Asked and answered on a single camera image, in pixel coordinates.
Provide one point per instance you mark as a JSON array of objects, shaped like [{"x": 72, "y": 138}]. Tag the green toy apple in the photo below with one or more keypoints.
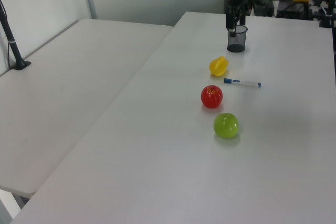
[{"x": 225, "y": 125}]

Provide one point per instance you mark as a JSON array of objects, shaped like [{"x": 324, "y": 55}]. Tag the yellow toy starfruit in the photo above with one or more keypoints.
[{"x": 218, "y": 66}]

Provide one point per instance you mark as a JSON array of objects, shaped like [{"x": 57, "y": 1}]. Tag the black equipment box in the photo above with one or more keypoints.
[{"x": 262, "y": 6}]

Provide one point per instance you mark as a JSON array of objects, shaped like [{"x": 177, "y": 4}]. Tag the white side table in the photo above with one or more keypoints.
[{"x": 65, "y": 90}]

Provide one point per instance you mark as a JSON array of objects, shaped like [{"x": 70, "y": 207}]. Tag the black clamp camera stand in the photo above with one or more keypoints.
[{"x": 326, "y": 18}]

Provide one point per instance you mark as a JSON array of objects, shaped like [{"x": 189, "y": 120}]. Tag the tall black camera pole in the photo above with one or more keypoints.
[{"x": 14, "y": 48}]

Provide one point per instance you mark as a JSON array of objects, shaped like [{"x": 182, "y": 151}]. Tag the blue white marker pen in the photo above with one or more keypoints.
[{"x": 242, "y": 83}]

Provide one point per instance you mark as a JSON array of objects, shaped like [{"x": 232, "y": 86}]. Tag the black mesh pen cup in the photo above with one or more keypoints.
[{"x": 238, "y": 43}]

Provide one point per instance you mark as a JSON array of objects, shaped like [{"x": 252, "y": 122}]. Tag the red toy apple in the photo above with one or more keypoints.
[{"x": 211, "y": 96}]

